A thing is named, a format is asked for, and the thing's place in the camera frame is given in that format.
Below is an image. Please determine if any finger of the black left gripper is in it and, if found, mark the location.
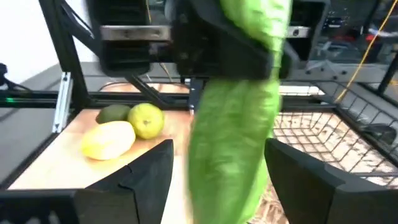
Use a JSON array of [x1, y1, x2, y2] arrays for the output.
[[287, 0, 331, 63], [98, 0, 154, 78]]

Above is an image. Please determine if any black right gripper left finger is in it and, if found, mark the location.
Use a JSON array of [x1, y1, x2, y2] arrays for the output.
[[0, 139, 174, 224]]

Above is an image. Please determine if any light green round fruit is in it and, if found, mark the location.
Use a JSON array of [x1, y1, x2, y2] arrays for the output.
[[127, 102, 165, 140]]

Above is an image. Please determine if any yellow star fruit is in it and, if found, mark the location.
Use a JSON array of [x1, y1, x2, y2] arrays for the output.
[[81, 120, 137, 161]]

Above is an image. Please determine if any hanging yellow cable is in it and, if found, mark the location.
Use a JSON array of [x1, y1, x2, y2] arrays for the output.
[[335, 0, 398, 103]]

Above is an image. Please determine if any silver aluminium bracket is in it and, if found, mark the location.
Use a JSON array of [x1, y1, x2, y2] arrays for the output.
[[52, 72, 73, 134]]

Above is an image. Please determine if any black wire basket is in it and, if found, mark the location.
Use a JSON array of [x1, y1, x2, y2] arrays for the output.
[[273, 79, 398, 187]]

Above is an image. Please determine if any black aluminium rig frame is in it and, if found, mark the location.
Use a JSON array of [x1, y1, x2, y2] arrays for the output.
[[0, 0, 398, 187]]

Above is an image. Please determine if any dark green avocado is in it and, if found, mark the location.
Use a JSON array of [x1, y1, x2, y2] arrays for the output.
[[95, 104, 131, 124]]

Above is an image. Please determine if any round woven placemat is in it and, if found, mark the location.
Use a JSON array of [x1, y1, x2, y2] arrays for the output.
[[248, 111, 398, 224]]

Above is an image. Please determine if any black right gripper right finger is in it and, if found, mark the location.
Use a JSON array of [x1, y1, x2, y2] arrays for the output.
[[264, 138, 398, 224]]

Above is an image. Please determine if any green romaine lettuce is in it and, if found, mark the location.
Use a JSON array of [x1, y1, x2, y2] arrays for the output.
[[186, 0, 293, 224]]

